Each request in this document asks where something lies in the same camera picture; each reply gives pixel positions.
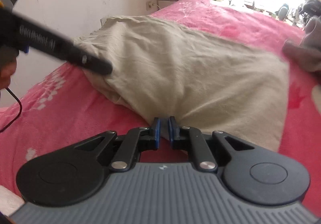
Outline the pink floral blanket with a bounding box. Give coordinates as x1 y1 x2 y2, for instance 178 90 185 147
0 0 321 204

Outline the grey hoodie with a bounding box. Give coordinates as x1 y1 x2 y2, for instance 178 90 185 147
282 17 321 73

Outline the white cabinet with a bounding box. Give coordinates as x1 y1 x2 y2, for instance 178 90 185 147
157 0 180 10

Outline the beige collared shirt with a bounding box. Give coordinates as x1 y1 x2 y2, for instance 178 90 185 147
74 15 290 153

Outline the black cable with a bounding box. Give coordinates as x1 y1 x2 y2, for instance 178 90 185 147
0 87 22 133

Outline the wheelchair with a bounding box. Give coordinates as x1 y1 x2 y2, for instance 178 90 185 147
298 0 321 18

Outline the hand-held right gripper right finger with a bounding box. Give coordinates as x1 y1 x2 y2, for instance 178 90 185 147
168 116 255 172

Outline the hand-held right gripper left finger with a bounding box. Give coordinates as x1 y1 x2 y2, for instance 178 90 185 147
75 117 161 172

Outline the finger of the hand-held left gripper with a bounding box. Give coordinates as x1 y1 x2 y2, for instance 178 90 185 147
71 43 113 75

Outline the person's left hand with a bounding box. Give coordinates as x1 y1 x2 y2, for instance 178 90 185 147
0 59 17 89

